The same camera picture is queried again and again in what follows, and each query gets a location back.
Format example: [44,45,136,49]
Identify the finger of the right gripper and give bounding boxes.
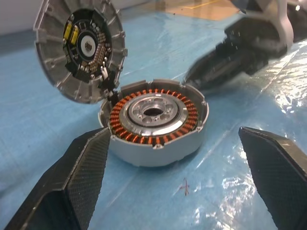
[191,42,231,78]
[183,59,255,92]

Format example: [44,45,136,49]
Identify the silver motor housing copper windings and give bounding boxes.
[97,78,210,168]

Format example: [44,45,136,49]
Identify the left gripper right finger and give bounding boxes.
[238,126,307,230]

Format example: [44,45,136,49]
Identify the blue plastic table cover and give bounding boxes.
[0,9,307,230]

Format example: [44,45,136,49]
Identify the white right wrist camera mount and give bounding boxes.
[260,0,295,48]

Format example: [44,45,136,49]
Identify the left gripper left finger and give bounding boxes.
[4,127,111,230]

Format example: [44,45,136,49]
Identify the silver hinged motor lid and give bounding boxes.
[33,0,128,105]

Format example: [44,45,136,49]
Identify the brown cardboard sheet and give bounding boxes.
[165,0,243,21]

